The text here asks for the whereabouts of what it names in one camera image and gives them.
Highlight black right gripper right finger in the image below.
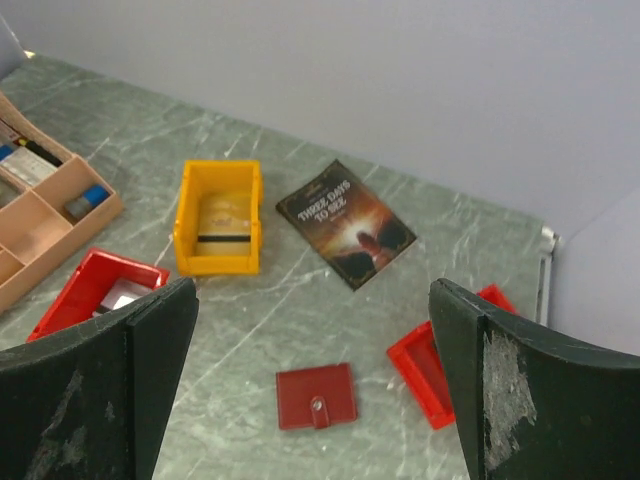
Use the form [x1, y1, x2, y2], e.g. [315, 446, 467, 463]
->
[429, 278, 639, 479]

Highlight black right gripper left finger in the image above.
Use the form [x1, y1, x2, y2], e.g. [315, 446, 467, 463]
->
[1, 278, 199, 479]

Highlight white credit card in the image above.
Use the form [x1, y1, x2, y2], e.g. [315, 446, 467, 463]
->
[92, 278, 152, 317]

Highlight red plastic bin with cards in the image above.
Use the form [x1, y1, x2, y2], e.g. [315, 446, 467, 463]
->
[26, 247, 170, 342]

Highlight red leather card holder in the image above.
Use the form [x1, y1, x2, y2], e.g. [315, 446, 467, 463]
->
[275, 363, 358, 431]

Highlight gold card in yellow bin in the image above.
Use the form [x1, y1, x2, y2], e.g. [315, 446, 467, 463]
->
[195, 193, 251, 256]

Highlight red plastic bin right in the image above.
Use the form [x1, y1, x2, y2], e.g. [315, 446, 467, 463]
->
[386, 283, 519, 431]

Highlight peach plastic desk organizer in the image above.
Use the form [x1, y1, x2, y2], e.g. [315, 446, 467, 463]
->
[1, 96, 124, 311]

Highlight blue capped bottle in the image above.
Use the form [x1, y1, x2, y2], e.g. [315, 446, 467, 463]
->
[64, 184, 109, 221]

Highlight yellow plastic bin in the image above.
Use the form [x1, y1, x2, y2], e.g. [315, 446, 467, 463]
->
[173, 160, 264, 276]

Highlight dark booklet three days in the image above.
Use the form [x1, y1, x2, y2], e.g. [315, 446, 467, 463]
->
[276, 160, 416, 291]

